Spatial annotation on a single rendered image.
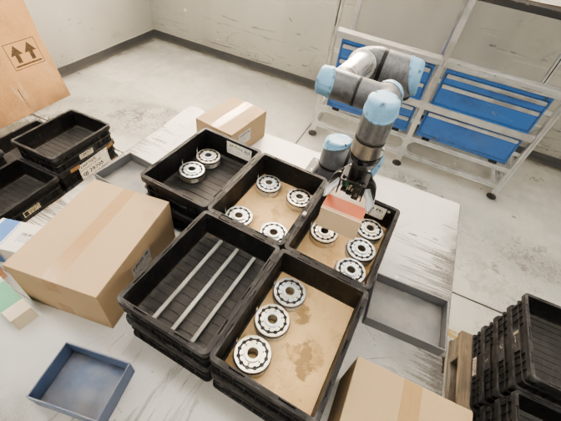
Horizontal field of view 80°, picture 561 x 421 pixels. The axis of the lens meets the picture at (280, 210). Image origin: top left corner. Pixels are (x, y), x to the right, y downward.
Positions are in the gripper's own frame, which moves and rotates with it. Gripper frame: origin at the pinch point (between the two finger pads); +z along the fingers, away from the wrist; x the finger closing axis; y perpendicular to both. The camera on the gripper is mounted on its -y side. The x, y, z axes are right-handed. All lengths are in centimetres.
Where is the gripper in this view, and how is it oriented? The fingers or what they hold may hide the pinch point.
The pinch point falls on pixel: (346, 203)
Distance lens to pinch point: 102.7
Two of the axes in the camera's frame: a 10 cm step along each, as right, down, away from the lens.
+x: 9.0, 3.8, -2.1
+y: -4.1, 6.3, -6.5
